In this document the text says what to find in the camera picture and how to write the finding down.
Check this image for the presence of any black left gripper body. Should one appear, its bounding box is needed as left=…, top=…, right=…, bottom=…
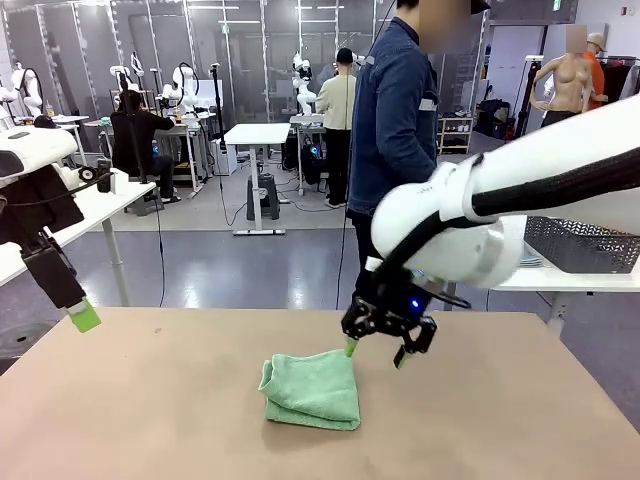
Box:
left=0, top=164, right=85, bottom=247

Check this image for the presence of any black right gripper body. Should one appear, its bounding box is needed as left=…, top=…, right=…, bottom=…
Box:
left=357, top=257, right=436, bottom=326

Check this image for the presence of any green terry towel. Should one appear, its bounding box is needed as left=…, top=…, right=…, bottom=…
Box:
left=257, top=348, right=361, bottom=432

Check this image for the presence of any grey plastic lattice basket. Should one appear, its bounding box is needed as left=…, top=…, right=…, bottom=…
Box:
left=523, top=214, right=640, bottom=275

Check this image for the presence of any white background desk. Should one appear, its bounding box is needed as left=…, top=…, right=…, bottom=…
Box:
left=29, top=115, right=99, bottom=171

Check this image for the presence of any seated person in black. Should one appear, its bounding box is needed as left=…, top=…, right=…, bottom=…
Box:
left=109, top=89, right=184, bottom=204

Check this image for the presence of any large white rounded table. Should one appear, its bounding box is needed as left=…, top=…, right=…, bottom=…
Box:
left=492, top=214, right=640, bottom=336

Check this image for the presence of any computer tower with coloured lights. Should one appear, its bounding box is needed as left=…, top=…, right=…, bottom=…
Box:
left=299, top=139, right=326, bottom=185

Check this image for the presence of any grey step stool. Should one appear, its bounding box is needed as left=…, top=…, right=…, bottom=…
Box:
left=245, top=173, right=281, bottom=221

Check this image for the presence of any grey background robot desk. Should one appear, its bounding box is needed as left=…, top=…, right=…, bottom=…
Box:
left=82, top=112, right=211, bottom=194

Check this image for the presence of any person in denim jacket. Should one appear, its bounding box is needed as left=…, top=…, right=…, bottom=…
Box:
left=346, top=0, right=494, bottom=312

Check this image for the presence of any white shoe shelf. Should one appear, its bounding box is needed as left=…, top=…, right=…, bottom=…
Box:
left=437, top=117, right=475, bottom=155

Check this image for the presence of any standing person in cream top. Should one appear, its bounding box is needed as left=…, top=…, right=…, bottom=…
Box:
left=314, top=47, right=359, bottom=209

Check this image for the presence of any black slim tripod stand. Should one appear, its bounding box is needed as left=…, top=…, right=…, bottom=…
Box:
left=209, top=63, right=229, bottom=154

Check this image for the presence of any black bag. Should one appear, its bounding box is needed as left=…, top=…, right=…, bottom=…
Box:
left=474, top=98, right=514, bottom=140

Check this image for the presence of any small white standing desk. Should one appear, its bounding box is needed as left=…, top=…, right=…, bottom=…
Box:
left=223, top=122, right=292, bottom=237

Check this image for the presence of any black stand with white top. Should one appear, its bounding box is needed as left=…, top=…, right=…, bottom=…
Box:
left=514, top=54, right=544, bottom=137

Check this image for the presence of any beige mannequin in black trousers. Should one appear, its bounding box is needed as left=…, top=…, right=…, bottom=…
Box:
left=530, top=24, right=595, bottom=127

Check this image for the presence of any mannequin in orange shirt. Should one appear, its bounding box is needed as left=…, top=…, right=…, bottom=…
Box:
left=582, top=32, right=609, bottom=111

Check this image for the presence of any clothes rack with dark garments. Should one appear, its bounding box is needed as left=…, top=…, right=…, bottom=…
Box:
left=599, top=54, right=640, bottom=101

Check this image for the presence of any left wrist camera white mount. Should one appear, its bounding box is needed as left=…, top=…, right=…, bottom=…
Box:
left=54, top=158, right=117, bottom=195

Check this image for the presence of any black round base plate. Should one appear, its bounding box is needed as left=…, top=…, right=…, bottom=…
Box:
left=0, top=319, right=44, bottom=364

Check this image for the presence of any black hanging cable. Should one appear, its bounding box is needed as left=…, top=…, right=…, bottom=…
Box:
left=156, top=197, right=167, bottom=307

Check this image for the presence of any black camera pole stand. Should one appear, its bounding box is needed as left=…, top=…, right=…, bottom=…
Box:
left=115, top=69, right=151, bottom=185

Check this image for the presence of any black right arm cable sleeve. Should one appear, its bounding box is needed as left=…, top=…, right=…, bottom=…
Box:
left=367, top=149, right=640, bottom=281

